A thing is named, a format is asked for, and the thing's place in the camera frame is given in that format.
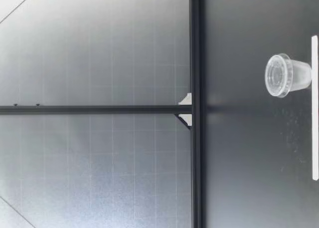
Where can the black frame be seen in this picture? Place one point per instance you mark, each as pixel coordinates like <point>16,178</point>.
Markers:
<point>197,143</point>

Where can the small clear plastic cup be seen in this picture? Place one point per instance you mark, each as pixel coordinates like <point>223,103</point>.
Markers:
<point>296,74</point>

